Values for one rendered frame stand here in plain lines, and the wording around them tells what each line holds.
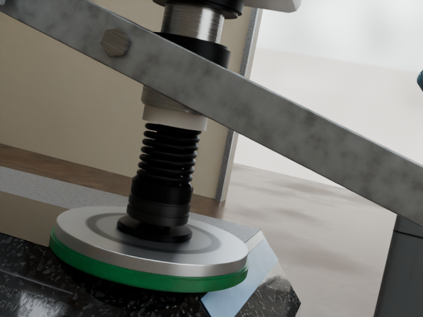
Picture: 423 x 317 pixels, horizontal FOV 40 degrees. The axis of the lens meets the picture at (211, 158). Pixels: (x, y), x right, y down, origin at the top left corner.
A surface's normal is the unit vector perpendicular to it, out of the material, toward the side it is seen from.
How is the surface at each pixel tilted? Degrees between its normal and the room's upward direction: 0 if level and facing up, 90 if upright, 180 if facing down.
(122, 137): 90
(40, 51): 90
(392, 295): 90
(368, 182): 90
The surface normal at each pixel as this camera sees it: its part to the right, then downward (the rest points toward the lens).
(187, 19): -0.11, 0.09
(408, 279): -0.37, 0.04
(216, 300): 0.80, -0.55
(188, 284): 0.38, 0.18
